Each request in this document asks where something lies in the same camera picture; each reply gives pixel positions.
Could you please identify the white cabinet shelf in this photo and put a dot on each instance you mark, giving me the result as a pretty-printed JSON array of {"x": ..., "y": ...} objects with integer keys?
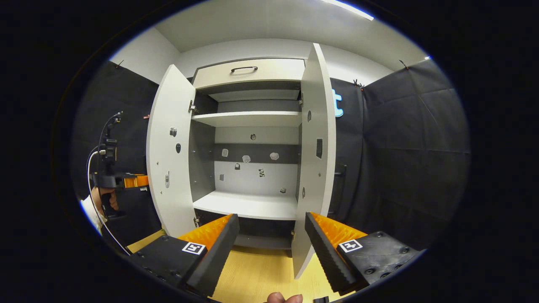
[
  {"x": 248, "y": 204},
  {"x": 248, "y": 118}
]

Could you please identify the white shoe cabinet door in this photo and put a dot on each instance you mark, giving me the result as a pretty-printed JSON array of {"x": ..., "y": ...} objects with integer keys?
[
  {"x": 166, "y": 109},
  {"x": 318, "y": 202}
]

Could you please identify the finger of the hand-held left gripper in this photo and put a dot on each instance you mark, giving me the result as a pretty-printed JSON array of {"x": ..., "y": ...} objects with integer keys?
[{"x": 109, "y": 180}]

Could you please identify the white cabinet bottom shelf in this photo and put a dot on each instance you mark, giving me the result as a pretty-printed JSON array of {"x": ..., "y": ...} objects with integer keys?
[{"x": 248, "y": 204}]

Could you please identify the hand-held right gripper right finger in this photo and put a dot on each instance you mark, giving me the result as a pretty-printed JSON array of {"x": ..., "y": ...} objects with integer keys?
[{"x": 328, "y": 259}]

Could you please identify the white double-door shoe cabinet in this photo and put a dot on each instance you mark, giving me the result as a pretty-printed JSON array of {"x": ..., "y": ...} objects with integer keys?
[{"x": 202, "y": 160}]

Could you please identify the long ceiling light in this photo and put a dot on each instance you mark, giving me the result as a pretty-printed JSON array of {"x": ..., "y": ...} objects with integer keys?
[{"x": 349, "y": 9}]

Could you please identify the white cabinet drawer front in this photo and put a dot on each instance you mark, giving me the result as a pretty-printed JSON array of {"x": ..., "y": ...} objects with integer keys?
[{"x": 269, "y": 69}]

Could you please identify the black backdrop cloth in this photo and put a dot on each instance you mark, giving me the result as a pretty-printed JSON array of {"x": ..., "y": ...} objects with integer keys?
[{"x": 400, "y": 147}]

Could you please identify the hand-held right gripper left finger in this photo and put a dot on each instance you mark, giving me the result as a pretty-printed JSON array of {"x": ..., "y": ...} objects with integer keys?
[{"x": 217, "y": 256}]

